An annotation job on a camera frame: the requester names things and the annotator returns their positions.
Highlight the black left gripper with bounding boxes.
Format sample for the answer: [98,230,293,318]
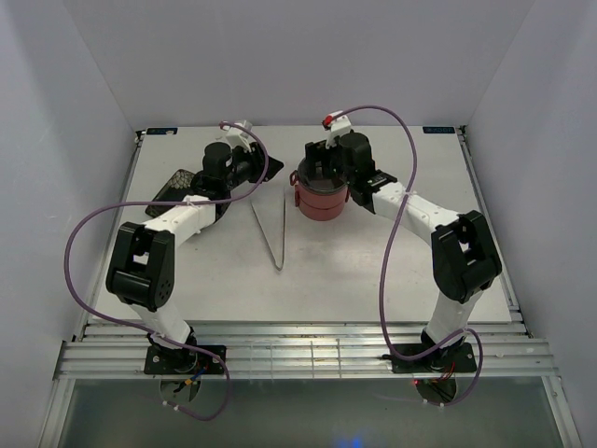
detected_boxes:
[224,143,285,191]

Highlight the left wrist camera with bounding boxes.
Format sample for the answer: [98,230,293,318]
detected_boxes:
[222,120,252,151]

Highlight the pink lunch bowl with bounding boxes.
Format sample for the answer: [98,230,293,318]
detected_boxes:
[298,202,344,221]
[294,183,348,210]

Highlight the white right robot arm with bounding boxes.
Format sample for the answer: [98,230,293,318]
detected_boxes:
[296,131,502,371]

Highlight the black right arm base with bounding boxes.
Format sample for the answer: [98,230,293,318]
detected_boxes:
[382,343,477,374]

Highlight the aluminium front rail frame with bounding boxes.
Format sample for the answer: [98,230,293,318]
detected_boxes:
[54,321,559,380]

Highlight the blue table label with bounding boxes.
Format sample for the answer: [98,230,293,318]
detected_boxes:
[146,128,178,135]
[422,126,456,134]

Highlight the metal serving tongs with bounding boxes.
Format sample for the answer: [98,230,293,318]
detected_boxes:
[249,185,286,273]

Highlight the black floral rectangular plate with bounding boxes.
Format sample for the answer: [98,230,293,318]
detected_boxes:
[145,169,195,218]

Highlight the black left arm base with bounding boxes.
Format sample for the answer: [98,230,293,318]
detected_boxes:
[143,345,224,376]

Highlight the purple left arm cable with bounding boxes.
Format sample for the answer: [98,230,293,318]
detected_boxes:
[64,120,271,421]

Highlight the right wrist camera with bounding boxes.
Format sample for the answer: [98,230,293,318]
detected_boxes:
[322,111,352,148]

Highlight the blue table label right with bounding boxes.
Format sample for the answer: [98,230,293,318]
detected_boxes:
[422,126,456,134]

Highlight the blue table label left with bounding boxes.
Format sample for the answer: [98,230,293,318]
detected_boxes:
[146,128,178,135]

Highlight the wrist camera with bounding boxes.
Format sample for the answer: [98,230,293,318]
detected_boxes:
[322,111,352,148]
[222,120,252,151]

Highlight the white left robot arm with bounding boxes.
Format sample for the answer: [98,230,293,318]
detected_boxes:
[105,142,284,373]

